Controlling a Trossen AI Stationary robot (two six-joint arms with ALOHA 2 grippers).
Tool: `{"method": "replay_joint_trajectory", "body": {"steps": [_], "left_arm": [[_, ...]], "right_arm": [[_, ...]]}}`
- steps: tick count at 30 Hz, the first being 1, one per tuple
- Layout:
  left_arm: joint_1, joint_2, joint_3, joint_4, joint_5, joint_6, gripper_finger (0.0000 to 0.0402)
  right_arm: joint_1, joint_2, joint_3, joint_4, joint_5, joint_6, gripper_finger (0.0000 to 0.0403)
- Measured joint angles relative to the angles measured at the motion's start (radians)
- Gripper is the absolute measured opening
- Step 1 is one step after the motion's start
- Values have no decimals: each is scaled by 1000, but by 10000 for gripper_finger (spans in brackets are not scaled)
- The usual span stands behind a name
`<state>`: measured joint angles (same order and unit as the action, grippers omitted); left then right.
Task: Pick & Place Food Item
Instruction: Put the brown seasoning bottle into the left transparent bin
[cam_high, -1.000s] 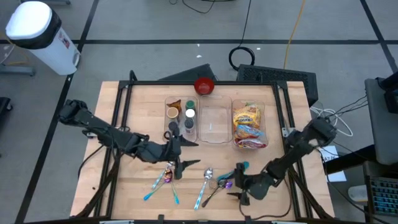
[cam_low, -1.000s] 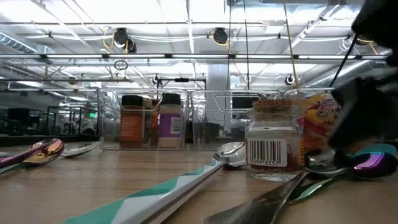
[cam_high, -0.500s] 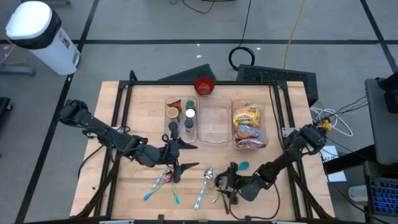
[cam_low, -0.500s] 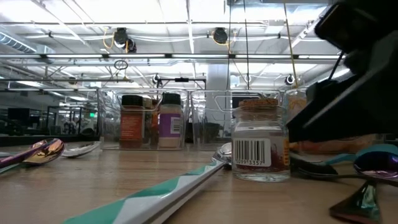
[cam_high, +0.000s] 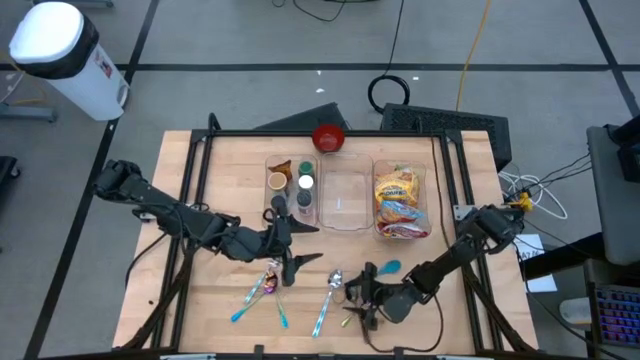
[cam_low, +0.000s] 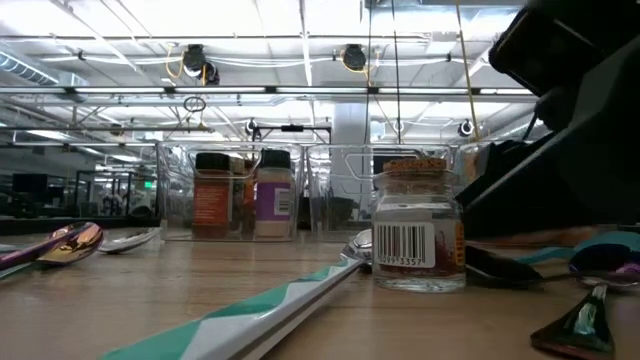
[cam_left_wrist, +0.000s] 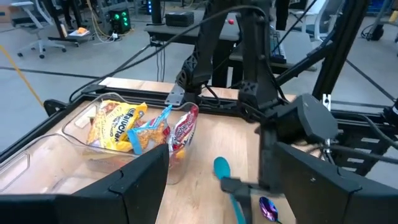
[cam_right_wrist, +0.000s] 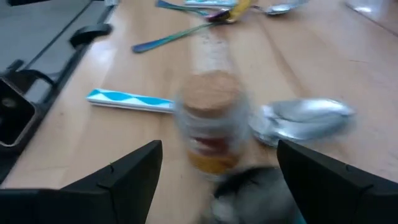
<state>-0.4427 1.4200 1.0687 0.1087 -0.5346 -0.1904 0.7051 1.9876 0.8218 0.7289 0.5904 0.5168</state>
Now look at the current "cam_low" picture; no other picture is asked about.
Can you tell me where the black overhead bracket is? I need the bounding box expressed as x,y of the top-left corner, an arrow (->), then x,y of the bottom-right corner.
257,124 -> 333,137

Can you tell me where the yellow hanging cable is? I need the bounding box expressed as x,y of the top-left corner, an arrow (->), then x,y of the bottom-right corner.
453,0 -> 482,142

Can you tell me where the purple label spice jar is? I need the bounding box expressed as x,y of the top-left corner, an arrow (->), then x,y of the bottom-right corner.
253,148 -> 298,241

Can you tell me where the plain silver spoon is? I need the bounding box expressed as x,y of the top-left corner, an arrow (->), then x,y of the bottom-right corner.
464,244 -> 597,290

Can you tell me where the silver spoon pale blue handle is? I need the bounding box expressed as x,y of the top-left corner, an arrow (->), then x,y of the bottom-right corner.
97,226 -> 162,255

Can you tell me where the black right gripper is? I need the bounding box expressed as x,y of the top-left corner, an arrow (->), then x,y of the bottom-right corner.
488,0 -> 640,227

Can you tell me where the hanging wire loop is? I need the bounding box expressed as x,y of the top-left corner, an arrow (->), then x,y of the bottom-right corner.
182,95 -> 208,115

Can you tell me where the small glass jar cork lid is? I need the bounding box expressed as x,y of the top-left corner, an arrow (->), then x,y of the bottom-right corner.
371,157 -> 467,295

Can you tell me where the ceiling light rail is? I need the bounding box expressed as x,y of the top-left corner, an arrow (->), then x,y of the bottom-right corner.
0,85 -> 539,97

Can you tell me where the purple blue spoon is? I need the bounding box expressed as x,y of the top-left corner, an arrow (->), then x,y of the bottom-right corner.
0,221 -> 96,272

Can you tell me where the blue round object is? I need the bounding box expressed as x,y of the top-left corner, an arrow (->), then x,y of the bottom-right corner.
514,230 -> 640,267

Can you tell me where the gold rainbow spoon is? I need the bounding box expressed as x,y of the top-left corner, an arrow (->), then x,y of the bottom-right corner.
0,223 -> 105,282

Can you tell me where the black hanging cable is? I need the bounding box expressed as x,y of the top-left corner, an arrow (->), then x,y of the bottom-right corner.
390,0 -> 403,136
365,0 -> 374,137

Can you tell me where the orange label black lid jar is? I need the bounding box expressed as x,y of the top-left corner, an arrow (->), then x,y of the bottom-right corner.
191,151 -> 235,241

